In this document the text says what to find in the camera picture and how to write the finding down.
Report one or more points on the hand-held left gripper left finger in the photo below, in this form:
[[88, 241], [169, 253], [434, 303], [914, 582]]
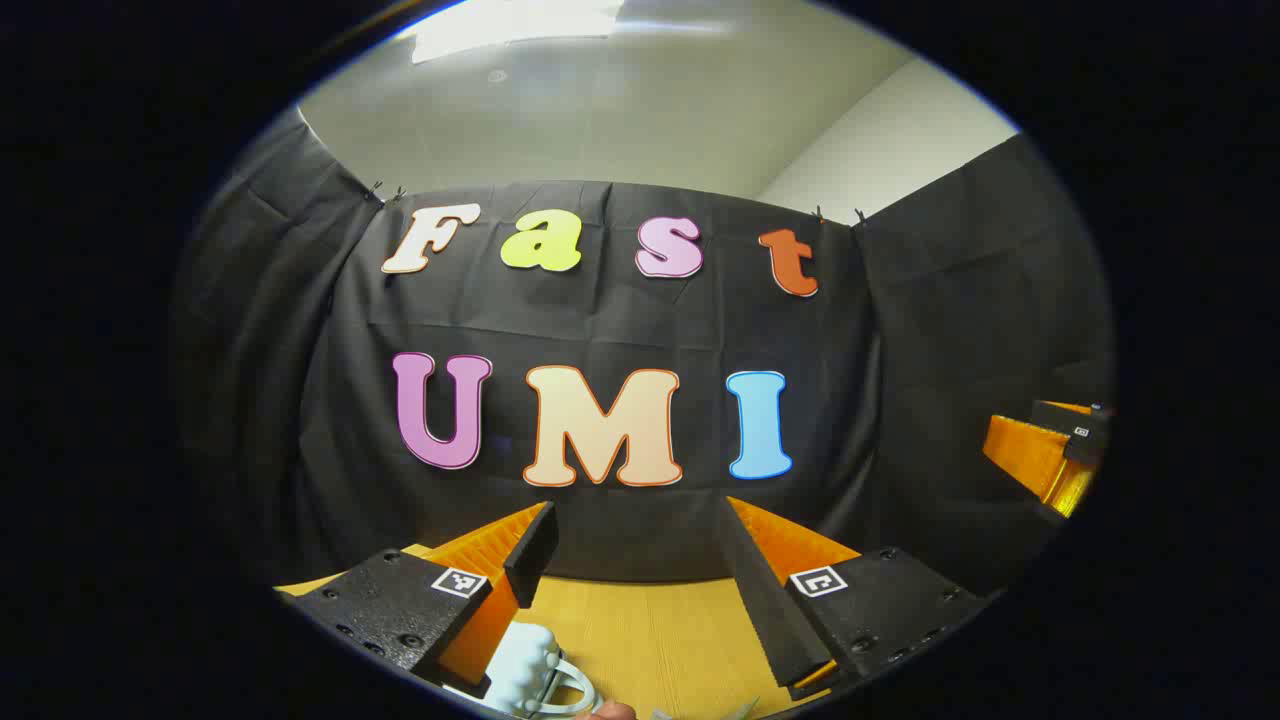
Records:
[[530, 560]]

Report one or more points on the light blue suitcase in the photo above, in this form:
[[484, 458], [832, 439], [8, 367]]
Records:
[[525, 660]]

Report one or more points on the ceiling light panel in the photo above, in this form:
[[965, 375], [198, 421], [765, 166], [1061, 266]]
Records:
[[500, 30]]

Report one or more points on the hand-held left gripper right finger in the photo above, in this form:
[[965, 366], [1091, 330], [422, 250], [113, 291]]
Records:
[[765, 610]]

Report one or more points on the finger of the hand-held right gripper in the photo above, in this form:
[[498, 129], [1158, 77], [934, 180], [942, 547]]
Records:
[[1030, 450]]

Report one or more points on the black backdrop cloth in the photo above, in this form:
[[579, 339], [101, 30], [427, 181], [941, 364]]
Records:
[[600, 320]]

